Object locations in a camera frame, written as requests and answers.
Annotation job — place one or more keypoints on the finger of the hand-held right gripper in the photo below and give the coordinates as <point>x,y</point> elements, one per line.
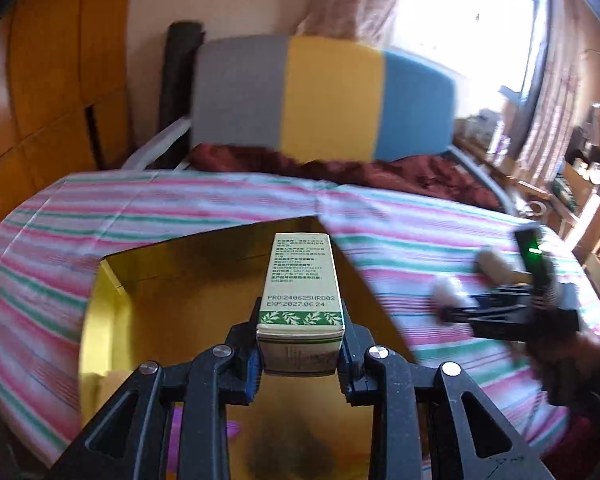
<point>500,292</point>
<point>460,316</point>

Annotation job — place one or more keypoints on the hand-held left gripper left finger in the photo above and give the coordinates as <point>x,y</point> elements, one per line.
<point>252,375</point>

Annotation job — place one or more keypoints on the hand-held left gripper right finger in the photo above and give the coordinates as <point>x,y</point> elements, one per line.
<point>344,367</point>

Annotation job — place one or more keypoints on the small white green carton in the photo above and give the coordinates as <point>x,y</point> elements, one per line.
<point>300,280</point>

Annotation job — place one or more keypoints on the gold cardboard box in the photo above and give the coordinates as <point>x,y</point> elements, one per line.
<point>190,285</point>

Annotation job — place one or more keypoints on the person's right hand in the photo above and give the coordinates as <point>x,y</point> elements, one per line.
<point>565,360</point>

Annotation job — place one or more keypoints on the cream rolled sock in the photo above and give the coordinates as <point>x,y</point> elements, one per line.
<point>495,264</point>

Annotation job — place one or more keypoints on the purple object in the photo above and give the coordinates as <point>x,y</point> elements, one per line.
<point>205,430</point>

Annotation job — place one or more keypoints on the wooden side table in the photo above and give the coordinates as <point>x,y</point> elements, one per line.
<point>500,170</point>

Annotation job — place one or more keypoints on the person's magenta clothing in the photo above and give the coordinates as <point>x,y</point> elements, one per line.
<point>590,450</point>

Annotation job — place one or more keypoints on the maroon cloth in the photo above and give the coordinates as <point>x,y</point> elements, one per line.
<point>420,172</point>

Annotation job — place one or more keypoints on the cluttered wooden shelf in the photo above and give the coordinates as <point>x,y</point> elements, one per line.
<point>585,175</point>

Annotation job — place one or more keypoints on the striped bed sheet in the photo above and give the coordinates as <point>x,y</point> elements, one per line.
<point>105,220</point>

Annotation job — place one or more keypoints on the grey yellow blue armchair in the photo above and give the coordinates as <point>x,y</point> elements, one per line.
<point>330,100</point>

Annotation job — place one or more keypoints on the window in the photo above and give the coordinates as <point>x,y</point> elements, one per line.
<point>465,25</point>

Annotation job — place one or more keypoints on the black upright panel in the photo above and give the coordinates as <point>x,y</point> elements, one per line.
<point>180,75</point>

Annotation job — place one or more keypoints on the wooden wardrobe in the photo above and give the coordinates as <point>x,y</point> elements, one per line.
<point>45,85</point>

